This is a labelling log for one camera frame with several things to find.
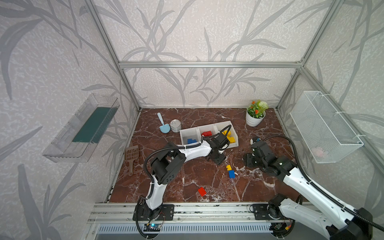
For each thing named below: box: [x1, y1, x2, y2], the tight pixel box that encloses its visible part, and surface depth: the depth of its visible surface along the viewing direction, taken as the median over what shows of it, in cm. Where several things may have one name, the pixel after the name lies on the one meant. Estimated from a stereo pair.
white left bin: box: [179, 127, 202, 147], surface depth 101 cm
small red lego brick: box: [201, 130, 212, 137], surface depth 104 cm
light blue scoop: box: [157, 112, 171, 134], surface depth 109 cm
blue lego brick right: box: [228, 170, 236, 179], surface depth 88 cm
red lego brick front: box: [198, 187, 207, 197], surface depth 82 cm
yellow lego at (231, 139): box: [226, 136, 236, 144], surface depth 99 cm
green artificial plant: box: [247, 99, 269, 118], surface depth 101 cm
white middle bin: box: [197, 124, 220, 142], surface depth 103 cm
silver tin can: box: [170, 119, 182, 133], surface depth 107 cm
